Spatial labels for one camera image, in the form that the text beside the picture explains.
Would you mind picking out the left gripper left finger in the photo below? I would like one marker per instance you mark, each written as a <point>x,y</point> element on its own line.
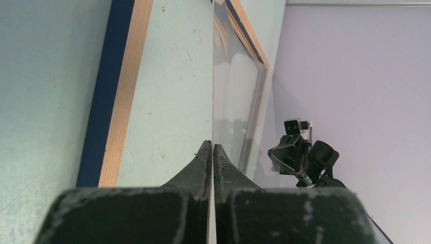
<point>176,212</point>

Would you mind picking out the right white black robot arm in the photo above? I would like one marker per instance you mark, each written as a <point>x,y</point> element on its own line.
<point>323,158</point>

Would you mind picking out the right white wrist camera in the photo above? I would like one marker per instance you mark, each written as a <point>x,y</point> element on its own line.
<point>299,127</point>

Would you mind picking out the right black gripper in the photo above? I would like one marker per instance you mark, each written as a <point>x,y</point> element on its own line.
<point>291,156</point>

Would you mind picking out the wooden picture frame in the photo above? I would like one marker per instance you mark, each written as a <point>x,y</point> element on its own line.
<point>114,90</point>

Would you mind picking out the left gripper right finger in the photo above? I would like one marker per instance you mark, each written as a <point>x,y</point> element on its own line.
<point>247,213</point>

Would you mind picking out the clear acrylic sheet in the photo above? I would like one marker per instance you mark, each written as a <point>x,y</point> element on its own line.
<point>245,40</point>

